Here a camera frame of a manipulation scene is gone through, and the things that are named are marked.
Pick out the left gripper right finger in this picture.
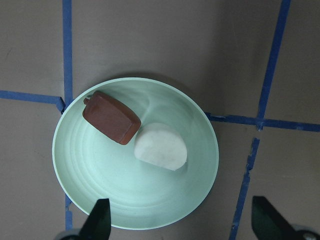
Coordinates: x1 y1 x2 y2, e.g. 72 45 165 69
251 196 297 240

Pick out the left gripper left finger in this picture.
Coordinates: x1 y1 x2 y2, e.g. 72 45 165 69
79 198 111 240

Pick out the white steamed bun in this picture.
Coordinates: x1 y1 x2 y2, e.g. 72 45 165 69
134 122 188 171

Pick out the light green plate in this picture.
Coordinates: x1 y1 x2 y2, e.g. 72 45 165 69
52 77 219 230

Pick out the brown bun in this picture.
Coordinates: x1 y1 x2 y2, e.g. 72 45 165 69
82 91 142 145

